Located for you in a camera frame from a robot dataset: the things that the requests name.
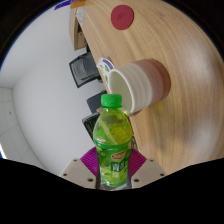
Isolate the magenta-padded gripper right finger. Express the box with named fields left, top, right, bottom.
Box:
left=126, top=148, right=168, bottom=190

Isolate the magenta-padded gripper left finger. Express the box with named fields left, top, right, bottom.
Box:
left=59, top=147, right=101, bottom=190

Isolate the green tea drink bottle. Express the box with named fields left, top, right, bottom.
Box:
left=92, top=93, right=134, bottom=189

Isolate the white and brown ceramic mug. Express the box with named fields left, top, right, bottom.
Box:
left=106, top=58, right=172, bottom=117

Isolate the black mesh office chair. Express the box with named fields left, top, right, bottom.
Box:
left=68, top=51, right=101, bottom=89

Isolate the printed sticker sheet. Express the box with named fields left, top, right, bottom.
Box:
left=96, top=57, right=115, bottom=83

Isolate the wooden side desk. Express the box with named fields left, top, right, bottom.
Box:
left=68, top=7, right=89, bottom=52

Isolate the flat round red coaster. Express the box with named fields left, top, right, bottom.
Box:
left=110, top=4, right=135, bottom=31

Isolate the small orange wooden box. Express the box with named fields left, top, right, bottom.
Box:
left=69, top=0, right=87, bottom=9

